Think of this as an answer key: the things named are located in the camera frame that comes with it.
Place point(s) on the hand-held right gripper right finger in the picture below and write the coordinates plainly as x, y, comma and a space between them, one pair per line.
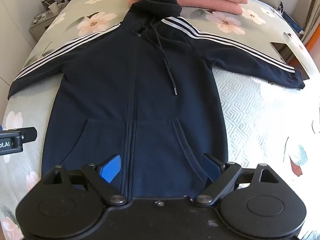
211, 167

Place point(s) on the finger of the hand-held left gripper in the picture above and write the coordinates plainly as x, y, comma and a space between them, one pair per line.
28, 133

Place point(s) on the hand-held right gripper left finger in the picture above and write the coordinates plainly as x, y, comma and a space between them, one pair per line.
110, 170

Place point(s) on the navy hoodie with white stripes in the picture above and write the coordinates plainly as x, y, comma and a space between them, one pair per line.
112, 92

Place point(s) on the floral quilted bed sheet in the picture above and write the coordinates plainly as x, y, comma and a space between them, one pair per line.
252, 110

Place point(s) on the grey nightstand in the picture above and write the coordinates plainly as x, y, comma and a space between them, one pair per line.
41, 27

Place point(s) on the white wardrobe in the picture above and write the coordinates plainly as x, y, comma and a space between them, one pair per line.
12, 25

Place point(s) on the white paper cup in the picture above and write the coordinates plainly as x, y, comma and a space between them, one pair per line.
53, 8

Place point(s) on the brown patterned bag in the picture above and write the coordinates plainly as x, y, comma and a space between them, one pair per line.
48, 2

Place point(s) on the dark tablet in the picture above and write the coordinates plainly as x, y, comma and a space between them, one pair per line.
291, 55

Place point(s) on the orange panel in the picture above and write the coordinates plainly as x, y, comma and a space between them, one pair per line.
313, 45

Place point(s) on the blue bag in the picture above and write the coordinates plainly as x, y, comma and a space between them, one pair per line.
291, 17

